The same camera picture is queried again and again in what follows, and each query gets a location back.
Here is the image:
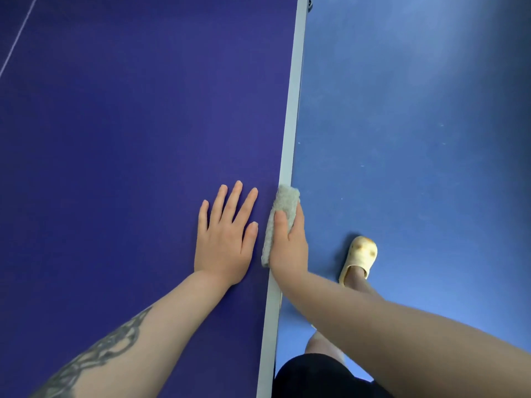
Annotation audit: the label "person's right hand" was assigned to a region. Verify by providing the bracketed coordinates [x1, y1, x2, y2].
[269, 202, 310, 282]

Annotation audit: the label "person's left hand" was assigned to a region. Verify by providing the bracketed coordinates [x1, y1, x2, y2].
[194, 180, 259, 286]

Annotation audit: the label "grey cleaning cloth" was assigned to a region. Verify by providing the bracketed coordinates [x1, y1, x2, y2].
[261, 184, 301, 268]

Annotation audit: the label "person's left forearm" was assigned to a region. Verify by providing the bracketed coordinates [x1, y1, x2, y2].
[31, 271, 233, 398]

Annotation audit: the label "person's right forearm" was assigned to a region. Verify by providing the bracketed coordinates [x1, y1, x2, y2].
[273, 269, 531, 398]

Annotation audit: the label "person's left leg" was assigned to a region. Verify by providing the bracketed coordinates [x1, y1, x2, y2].
[305, 330, 346, 368]

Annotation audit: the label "blue table tennis table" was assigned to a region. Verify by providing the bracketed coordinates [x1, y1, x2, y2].
[0, 0, 310, 398]

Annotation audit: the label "cream right slipper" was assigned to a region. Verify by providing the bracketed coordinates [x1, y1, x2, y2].
[338, 235, 378, 286]

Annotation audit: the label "black shorts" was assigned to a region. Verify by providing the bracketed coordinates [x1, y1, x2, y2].
[272, 353, 393, 398]

